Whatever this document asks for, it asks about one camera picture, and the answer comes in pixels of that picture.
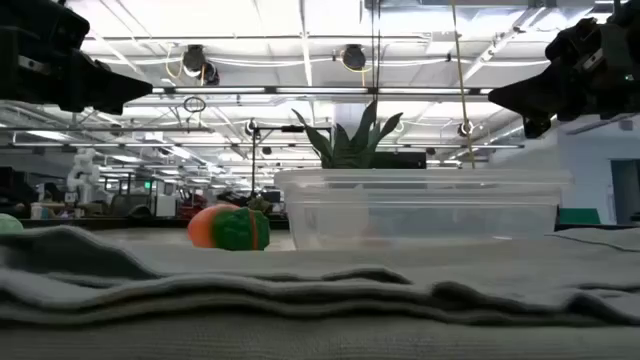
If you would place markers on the small black ceiling reel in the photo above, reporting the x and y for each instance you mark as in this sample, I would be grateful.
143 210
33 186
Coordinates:
251 127
465 129

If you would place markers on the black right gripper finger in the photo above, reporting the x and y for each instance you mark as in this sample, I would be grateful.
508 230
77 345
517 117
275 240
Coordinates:
525 95
535 127

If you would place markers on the black perforated box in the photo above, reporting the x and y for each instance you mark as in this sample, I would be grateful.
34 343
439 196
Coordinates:
405 160

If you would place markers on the grey folded cloth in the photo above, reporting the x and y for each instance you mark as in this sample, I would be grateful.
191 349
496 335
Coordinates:
300 300

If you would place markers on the clear plastic tupperware container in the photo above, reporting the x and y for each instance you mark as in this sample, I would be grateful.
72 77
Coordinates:
425 210

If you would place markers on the green toy cucumber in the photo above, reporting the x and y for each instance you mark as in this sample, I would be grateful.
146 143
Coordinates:
9 224

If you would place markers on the white humanoid robot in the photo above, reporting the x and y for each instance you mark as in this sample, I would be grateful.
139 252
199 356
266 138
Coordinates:
84 175

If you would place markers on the orange toy carrot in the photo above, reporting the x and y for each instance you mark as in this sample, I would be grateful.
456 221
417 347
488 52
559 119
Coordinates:
225 227

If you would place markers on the green board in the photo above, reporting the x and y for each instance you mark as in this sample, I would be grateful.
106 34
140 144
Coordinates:
579 216

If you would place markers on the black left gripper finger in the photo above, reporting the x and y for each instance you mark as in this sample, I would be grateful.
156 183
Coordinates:
117 85
107 107

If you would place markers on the potted snake plant white pot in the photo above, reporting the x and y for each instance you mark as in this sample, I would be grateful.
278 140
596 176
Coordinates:
350 145

